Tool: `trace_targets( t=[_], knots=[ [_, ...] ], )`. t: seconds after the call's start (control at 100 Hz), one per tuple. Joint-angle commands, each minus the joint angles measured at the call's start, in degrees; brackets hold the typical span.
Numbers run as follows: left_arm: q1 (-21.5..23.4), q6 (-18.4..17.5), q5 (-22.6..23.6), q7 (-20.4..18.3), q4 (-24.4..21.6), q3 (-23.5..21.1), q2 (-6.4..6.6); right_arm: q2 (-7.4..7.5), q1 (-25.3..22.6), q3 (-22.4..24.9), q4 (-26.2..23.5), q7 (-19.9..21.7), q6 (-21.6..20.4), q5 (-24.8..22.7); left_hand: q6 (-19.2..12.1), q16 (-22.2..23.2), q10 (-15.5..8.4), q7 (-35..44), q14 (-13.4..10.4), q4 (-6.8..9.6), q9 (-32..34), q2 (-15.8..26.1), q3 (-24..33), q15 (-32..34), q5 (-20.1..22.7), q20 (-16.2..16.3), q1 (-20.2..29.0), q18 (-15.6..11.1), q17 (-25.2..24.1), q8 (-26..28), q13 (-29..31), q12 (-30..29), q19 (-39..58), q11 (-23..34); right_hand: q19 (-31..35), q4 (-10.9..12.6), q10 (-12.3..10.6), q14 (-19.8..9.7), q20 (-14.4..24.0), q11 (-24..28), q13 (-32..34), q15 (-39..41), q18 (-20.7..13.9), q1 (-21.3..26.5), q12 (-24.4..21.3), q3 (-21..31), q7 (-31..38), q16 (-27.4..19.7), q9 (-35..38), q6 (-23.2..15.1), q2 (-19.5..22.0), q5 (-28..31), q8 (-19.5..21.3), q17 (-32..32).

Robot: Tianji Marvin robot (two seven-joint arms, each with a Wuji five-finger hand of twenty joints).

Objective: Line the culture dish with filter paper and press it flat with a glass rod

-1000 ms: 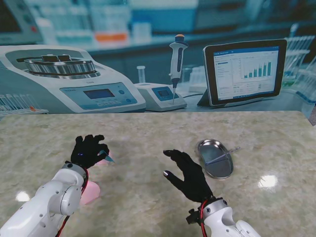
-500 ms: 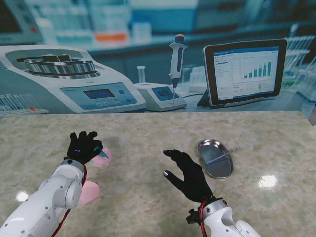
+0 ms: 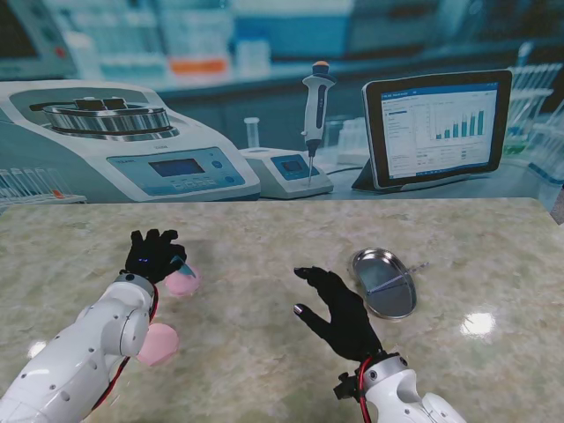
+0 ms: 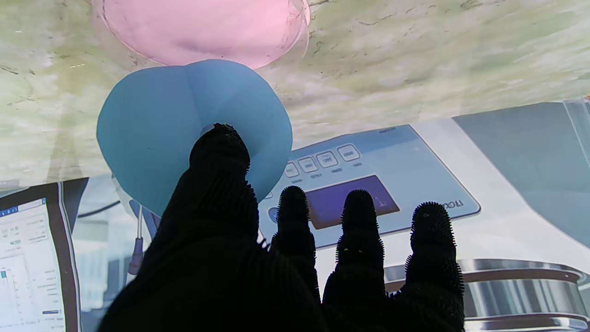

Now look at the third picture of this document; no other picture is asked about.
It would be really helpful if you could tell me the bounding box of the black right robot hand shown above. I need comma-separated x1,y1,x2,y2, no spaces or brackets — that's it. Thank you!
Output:
293,265,382,364

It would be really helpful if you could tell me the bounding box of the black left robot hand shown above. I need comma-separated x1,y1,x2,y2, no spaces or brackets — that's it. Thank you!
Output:
124,228,189,285

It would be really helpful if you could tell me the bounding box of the blue round filter paper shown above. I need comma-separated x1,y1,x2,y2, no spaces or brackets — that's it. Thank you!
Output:
169,254,197,279

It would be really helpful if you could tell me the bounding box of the pink culture dish lid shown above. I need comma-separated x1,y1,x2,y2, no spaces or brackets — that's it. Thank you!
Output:
137,323,181,366

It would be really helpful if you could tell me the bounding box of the pink culture dish base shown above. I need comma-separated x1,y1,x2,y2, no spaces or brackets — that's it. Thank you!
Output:
165,263,204,298

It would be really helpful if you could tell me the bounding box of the steel kidney tray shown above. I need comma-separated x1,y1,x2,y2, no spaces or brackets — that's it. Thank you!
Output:
352,248,418,320

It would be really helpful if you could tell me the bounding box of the printed laboratory backdrop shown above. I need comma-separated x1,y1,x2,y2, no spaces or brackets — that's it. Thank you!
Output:
0,0,564,207

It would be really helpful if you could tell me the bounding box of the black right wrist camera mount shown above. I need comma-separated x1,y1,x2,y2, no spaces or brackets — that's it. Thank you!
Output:
333,372,360,402

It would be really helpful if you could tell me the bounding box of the red right wrist cable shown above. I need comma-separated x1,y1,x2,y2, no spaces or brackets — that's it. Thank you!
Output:
357,357,374,423

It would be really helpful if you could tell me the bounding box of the red wrist cable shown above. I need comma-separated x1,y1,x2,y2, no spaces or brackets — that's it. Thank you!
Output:
90,285,159,409
357,357,374,423

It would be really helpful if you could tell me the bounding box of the red left wrist cable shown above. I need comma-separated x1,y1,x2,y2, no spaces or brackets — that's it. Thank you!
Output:
90,285,159,409

